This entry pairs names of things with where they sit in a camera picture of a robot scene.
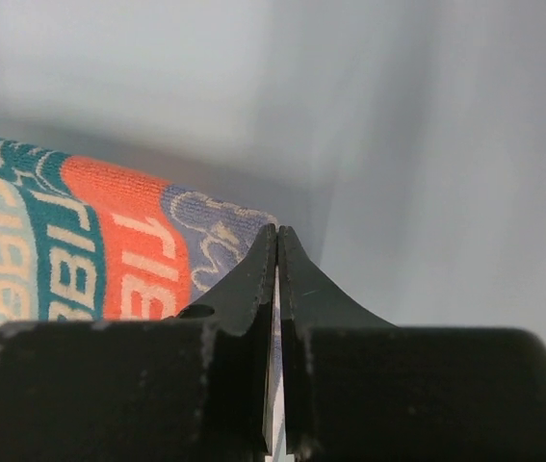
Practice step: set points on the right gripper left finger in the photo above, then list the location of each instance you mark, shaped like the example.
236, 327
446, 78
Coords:
190, 388

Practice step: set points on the colourful rabbit print towel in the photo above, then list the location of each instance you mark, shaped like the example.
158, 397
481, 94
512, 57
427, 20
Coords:
82, 240

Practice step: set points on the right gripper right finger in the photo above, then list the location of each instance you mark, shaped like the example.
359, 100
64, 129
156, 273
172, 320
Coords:
359, 388

